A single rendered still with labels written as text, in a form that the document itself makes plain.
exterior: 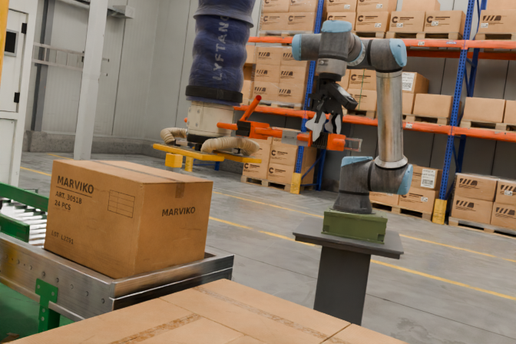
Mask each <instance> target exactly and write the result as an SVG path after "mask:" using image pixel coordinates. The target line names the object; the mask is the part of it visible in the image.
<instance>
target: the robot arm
mask: <svg viewBox="0 0 516 344"><path fill-rule="evenodd" d="M351 30H352V24H351V23H350V22H347V21H337V20H329V21H325V22H323V24H322V29H321V31H322V34H299V35H295V36H294V37H293V41H292V54H293V58H294V59H295V60H296V61H318V62H317V68H316V73H317V74H319V76H315V75H314V80H316V81H317V82H316V93H315V94H314V93H312V94H308V98H307V103H306V110H309V111H313V112H316V113H315V115H314V117H313V119H312V120H309V121H307V122H306V127H307V128H309V129H310V130H312V131H313V141H316V140H317V138H318V137H319V134H320V131H321V130H322V126H323V124H324V123H325V121H326V114H329V113H330V115H329V122H328V123H326V124H325V129H326V130H327V131H329V132H331V133H333V134H339V133H340V130H341V126H342V119H343V112H342V106H343V107H344V108H345V109H348V110H350V109H351V110H355V109H356V107H357V105H358V104H359V103H358V102H357V101H356V100H355V99H354V98H353V97H352V96H351V95H350V94H349V93H348V92H346V91H345V90H344V89H343V88H342V87H341V86H340V85H339V84H338V83H336V81H341V80H342V77H344V76H345V75H346V65H349V66H375V72H376V92H377V115H378V138H379V155H378V157H377V158H376V159H375V161H372V160H373V159H372V157H344V158H343V159H342V164H341V171H340V180H339V194H338V197H337V198H336V201H335V203H334V204H333V209H336V210H342V211H348V212H355V213H371V212H372V205H371V202H370V199H369V191H371V192H377V193H384V194H396V195H406V194H407V193H408V191H409V189H410V186H411V182H412V174H413V166H412V165H411V164H408V160H407V158H406V157H405V156H404V155H403V128H402V67H404V66H405V65H406V62H407V53H406V47H405V43H404V41H403V40H401V39H394V38H390V39H360V38H359V37H358V36H357V35H354V34H353V33H352V32H351ZM309 98H310V102H309ZM308 103H309V107H308Z"/></svg>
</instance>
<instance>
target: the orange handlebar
mask: <svg viewBox="0 0 516 344"><path fill-rule="evenodd" d="M217 127H219V128H224V129H230V130H236V129H237V124H228V123H222V122H218V123H217ZM254 133H255V134H262V136H265V137H274V138H276V139H277V138H282V135H283V130H280V129H279V128H276V129H275V128H272V127H271V128H268V127H263V128H259V127H255V128H254ZM297 139H298V140H299V141H308V140H309V135H308V134H298V135H297ZM332 144H333V145H334V146H340V147H343V146H344V145H345V144H346V142H345V141H344V140H342V139H333V141H332Z"/></svg>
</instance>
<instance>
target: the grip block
mask: <svg viewBox="0 0 516 344"><path fill-rule="evenodd" d="M269 126H270V124H266V123H260V122H254V121H243V120H237V123H236V136H240V137H249V138H253V139H261V140H267V138H268V137H265V136H262V134H255V133H254V128H255V127H259V128H263V127H269Z"/></svg>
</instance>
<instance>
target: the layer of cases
mask: <svg viewBox="0 0 516 344"><path fill-rule="evenodd" d="M4 344H409V343H407V342H403V341H401V340H398V339H395V338H392V337H390V336H386V335H383V334H381V333H379V332H375V331H372V330H370V329H367V328H364V327H361V326H357V325H355V324H352V325H351V323H350V322H346V321H344V320H341V319H338V318H336V317H333V316H329V315H326V314H325V313H321V312H318V311H315V310H313V309H310V308H307V307H305V306H301V305H299V304H296V303H292V302H290V301H287V300H285V299H281V298H279V297H276V296H272V295H270V294H268V293H264V292H261V291H259V290H257V289H253V288H250V287H248V286H244V285H242V284H239V283H235V282H233V281H230V280H228V279H219V280H217V281H213V282H211V283H206V284H203V285H200V286H196V287H193V288H190V289H186V290H183V291H180V292H177V293H172V294H170V295H166V296H162V297H159V298H156V299H152V300H149V301H146V302H143V303H138V304H136V305H133V306H129V307H125V308H123V309H118V310H115V311H113V312H109V313H105V314H102V315H99V316H95V317H92V318H89V319H84V320H81V321H79V322H74V323H72V324H68V325H66V326H61V327H58V328H55V329H51V330H48V331H45V332H40V333H38V334H34V335H32V336H27V337H25V338H21V339H17V340H14V341H11V342H7V343H4Z"/></svg>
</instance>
